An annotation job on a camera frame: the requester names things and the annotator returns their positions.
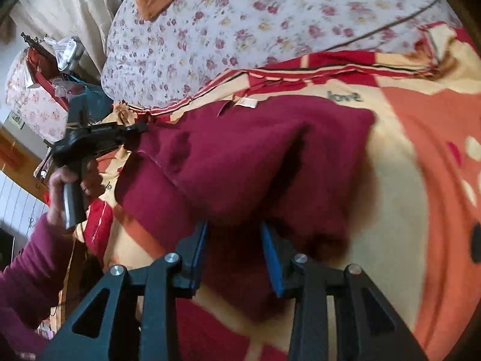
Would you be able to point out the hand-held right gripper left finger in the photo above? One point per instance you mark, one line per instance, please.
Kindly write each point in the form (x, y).
(201, 255)

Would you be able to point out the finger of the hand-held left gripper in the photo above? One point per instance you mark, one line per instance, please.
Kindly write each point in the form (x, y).
(137, 128)

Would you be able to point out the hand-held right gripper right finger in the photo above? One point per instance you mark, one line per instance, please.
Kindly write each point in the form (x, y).
(272, 259)

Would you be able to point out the maroon fleece garment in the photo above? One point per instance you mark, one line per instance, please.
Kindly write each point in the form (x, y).
(233, 158)

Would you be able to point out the person's left forearm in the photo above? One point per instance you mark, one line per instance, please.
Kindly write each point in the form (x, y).
(26, 282)

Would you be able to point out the person's left hand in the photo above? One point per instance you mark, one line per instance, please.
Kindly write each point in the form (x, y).
(56, 199)

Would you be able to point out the teal bag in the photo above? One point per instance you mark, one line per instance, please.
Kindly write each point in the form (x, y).
(94, 97)

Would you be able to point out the pale floral cloth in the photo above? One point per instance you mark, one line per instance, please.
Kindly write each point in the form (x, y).
(34, 97)

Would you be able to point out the brown wooden furniture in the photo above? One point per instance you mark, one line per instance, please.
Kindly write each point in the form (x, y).
(15, 154)

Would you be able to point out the dark red cloth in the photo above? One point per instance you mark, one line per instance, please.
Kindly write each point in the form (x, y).
(37, 71)

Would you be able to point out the clear plastic bag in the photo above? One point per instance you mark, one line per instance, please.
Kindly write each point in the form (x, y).
(65, 50)

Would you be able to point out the beige curtain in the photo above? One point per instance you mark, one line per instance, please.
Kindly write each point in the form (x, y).
(75, 7)

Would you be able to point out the red cream printed blanket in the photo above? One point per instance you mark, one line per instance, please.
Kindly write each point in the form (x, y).
(394, 195)

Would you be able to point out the floral quilt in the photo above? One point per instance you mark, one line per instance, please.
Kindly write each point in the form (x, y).
(263, 15)

